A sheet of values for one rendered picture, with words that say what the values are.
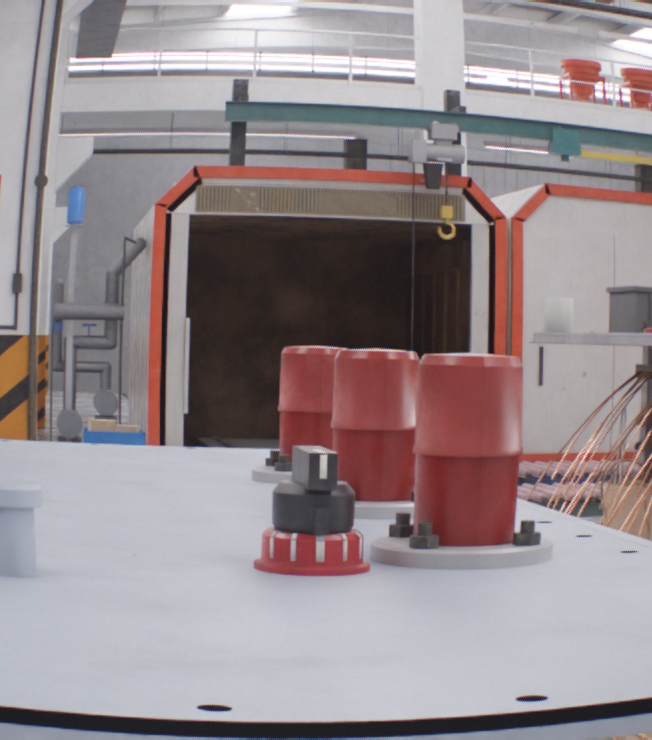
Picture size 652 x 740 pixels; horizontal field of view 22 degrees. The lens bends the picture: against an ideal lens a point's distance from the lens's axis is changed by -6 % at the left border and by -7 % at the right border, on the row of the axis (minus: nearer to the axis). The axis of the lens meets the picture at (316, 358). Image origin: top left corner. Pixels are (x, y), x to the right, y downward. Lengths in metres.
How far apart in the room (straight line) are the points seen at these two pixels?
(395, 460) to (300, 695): 0.78
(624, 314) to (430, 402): 3.21
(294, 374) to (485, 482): 0.67
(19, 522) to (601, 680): 0.41
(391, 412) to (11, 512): 0.53
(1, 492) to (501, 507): 0.34
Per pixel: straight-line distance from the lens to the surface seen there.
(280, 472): 1.75
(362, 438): 1.44
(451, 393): 1.11
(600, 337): 4.17
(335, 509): 1.06
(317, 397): 1.76
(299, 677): 0.72
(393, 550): 1.11
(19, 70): 11.82
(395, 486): 1.44
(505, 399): 1.12
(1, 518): 0.98
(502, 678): 0.72
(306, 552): 1.06
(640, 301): 4.26
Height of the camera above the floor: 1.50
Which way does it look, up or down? 1 degrees down
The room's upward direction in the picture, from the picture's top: 1 degrees clockwise
